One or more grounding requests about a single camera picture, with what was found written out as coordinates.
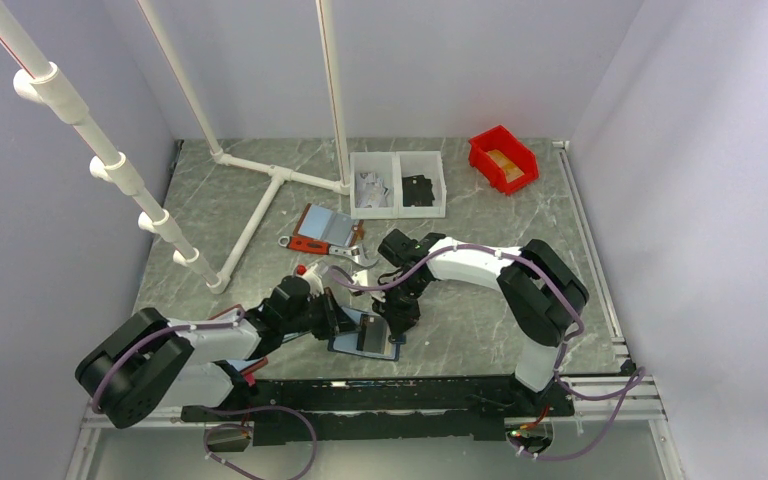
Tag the red plastic bin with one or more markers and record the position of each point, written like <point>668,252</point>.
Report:
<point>499,137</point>

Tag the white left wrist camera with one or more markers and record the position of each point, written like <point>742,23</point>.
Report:
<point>314,274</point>

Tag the red open card holder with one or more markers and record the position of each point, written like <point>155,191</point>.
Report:
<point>243,367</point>

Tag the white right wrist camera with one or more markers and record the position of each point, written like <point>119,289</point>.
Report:
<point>360,280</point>

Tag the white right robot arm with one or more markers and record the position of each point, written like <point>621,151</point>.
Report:
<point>543,294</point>

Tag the gold cards in bin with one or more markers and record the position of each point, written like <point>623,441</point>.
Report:
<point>510,170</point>

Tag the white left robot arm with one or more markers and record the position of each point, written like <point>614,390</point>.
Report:
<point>152,361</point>

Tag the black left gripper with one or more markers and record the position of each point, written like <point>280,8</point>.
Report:
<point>336,322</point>

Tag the orange handled adjustable wrench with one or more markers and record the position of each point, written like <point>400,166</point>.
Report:
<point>356,254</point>

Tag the white bin with black cards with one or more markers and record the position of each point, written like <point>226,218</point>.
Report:
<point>423,187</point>

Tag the grey card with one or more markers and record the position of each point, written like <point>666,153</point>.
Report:
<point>373,335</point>

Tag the white pvc pipe frame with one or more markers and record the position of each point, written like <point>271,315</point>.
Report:
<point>65,65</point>

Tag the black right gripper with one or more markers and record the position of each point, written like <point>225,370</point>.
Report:
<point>399,319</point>

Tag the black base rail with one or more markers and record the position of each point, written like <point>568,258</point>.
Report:
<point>480,407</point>

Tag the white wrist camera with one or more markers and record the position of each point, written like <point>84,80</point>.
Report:
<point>314,274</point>
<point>360,280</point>

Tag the navy blue card holder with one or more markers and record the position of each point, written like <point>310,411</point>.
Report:
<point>347,343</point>

